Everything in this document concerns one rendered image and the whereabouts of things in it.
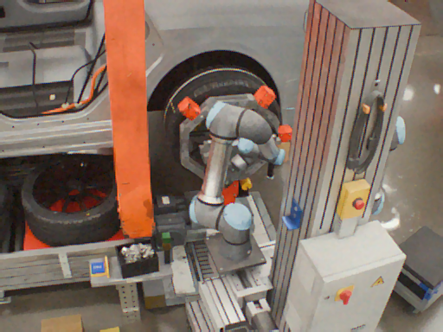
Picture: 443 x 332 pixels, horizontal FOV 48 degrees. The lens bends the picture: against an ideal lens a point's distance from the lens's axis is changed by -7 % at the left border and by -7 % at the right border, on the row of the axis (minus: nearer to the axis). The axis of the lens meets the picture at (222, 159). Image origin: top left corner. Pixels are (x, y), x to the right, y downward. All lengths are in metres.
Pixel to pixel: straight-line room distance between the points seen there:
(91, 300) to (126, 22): 1.77
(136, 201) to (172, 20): 0.93
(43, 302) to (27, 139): 0.99
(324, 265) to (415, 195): 2.48
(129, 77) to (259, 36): 0.90
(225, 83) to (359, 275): 1.39
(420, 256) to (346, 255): 1.43
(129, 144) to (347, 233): 1.08
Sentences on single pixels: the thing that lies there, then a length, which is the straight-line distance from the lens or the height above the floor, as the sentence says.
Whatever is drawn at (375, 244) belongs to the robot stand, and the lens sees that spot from 1.95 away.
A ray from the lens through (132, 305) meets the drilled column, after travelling 3.00.
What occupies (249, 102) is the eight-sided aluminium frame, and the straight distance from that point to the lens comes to 2.82.
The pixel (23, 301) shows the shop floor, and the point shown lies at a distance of 3.36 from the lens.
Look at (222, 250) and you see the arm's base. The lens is 2.34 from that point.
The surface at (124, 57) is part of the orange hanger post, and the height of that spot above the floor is 1.58.
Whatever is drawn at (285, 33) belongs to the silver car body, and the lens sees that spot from 2.94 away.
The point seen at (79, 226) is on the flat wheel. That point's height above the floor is 0.46.
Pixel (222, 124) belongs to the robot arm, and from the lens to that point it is 2.13.
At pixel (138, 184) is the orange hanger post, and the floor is 0.89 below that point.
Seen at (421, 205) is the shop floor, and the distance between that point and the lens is 4.17.
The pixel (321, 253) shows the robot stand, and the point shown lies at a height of 1.23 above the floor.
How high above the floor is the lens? 2.58
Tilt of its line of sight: 38 degrees down
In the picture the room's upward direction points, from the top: 3 degrees clockwise
